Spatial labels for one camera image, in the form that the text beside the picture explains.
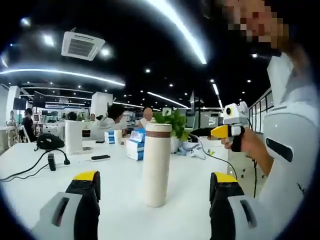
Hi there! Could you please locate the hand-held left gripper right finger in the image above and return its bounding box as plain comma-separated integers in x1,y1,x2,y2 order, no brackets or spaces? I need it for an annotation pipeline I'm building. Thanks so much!
209,172,265,240

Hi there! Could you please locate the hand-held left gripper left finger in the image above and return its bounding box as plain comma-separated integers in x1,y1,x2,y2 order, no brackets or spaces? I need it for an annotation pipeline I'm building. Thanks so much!
31,170,102,240

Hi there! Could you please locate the white cup brown band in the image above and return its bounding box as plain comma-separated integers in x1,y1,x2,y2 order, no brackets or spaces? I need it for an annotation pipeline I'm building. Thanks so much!
145,122,173,139

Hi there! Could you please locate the cream white water cup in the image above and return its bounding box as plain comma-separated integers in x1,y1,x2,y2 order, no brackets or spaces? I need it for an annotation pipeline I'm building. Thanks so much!
142,136,172,208

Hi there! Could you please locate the white water dispenser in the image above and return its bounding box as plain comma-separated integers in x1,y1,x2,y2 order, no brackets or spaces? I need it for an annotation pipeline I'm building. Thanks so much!
64,119,93,156

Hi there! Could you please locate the person's right hand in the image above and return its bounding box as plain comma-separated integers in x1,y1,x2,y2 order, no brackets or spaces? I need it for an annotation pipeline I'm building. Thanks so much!
221,127,262,157

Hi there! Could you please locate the white game controller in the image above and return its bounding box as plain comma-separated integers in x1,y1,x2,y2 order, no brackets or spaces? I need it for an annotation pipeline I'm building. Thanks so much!
188,149,206,160

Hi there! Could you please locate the white table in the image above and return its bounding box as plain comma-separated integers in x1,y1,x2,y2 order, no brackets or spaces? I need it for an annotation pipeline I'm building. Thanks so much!
0,136,247,240

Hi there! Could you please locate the green potted plant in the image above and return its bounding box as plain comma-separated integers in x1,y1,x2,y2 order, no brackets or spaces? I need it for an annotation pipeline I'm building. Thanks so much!
152,109,190,154

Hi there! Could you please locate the white chest device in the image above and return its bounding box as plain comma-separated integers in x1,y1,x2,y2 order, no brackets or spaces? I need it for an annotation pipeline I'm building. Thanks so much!
262,104,320,176

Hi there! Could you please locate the black power adapter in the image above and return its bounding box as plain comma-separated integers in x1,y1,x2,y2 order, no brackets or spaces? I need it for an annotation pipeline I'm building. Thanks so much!
47,153,57,172

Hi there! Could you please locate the operator in white shirt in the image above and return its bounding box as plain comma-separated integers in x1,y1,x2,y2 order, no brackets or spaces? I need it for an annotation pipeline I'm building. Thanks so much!
249,51,320,240

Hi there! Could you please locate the black oblong case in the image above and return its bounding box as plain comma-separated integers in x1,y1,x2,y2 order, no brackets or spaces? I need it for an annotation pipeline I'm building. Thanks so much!
91,154,111,162

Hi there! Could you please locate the black bag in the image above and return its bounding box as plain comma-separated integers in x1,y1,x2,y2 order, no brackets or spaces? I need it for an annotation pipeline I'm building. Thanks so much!
36,133,66,152

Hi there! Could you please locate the blue soft tissue pack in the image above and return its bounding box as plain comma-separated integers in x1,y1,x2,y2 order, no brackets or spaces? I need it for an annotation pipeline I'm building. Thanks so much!
129,128,146,143

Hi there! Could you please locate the ceiling light strip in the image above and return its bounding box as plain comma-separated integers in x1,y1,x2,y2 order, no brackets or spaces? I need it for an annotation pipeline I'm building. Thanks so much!
0,68,126,87
146,0,208,65

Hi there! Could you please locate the black monitor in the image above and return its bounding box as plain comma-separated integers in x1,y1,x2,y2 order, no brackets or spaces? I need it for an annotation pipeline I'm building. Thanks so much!
33,91,46,108
13,97,27,110

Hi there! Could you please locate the ceiling air conditioner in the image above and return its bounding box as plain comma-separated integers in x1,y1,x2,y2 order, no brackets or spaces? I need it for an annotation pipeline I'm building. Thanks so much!
61,31,106,62

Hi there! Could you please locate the thin black table cable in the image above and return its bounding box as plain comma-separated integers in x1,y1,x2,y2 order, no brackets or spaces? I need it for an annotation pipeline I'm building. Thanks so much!
197,139,238,181

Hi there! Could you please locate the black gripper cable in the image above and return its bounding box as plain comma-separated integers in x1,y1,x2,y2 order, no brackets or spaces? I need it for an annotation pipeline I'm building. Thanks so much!
251,156,259,199

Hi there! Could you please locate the black plug cable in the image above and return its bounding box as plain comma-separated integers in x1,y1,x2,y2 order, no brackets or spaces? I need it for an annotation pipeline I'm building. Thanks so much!
41,148,71,166

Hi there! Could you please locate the black adapter cable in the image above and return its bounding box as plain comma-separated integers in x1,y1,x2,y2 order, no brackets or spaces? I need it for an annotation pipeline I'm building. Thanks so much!
0,159,51,182

